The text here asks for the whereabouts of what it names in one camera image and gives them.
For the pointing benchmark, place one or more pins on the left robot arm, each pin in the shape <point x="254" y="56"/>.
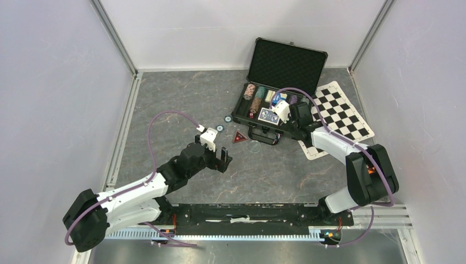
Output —
<point x="92" y="215"/>

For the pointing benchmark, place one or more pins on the green chip stack in case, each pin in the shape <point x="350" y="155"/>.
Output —
<point x="260" y="92"/>

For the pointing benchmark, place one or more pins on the black poker set case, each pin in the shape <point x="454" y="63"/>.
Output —
<point x="275" y="65"/>

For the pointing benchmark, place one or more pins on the purple chip stack in case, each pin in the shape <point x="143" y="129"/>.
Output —
<point x="293" y="99"/>

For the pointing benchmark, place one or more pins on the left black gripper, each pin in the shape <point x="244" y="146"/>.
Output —
<point x="220" y="164"/>

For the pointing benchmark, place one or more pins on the clear round dealer button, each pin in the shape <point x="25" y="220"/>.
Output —
<point x="254" y="146"/>

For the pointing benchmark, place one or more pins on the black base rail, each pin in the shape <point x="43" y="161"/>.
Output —
<point x="249" y="218"/>

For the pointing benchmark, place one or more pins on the blue playing card deck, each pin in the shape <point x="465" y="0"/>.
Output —
<point x="268" y="116"/>

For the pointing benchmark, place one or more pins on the orange chip stack in case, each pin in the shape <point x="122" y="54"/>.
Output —
<point x="255" y="105"/>

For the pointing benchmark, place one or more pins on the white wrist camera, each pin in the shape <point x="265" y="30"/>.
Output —
<point x="207" y="137"/>
<point x="282" y="110"/>

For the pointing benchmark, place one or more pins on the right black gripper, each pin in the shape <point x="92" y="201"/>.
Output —
<point x="294" y="134"/>

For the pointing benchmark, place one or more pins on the red triangle all-in button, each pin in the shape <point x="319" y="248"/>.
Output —
<point x="239" y="137"/>

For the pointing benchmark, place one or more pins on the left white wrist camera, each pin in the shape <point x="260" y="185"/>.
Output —
<point x="207" y="137"/>

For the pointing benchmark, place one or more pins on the blue card box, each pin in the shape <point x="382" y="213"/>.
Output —
<point x="273" y="98"/>

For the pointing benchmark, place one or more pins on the black white checkered mat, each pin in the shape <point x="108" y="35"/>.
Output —
<point x="339" y="114"/>

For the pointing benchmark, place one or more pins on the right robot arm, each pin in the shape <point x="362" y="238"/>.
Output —
<point x="361" y="187"/>

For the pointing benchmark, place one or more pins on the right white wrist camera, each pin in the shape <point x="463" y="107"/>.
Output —
<point x="282" y="110"/>

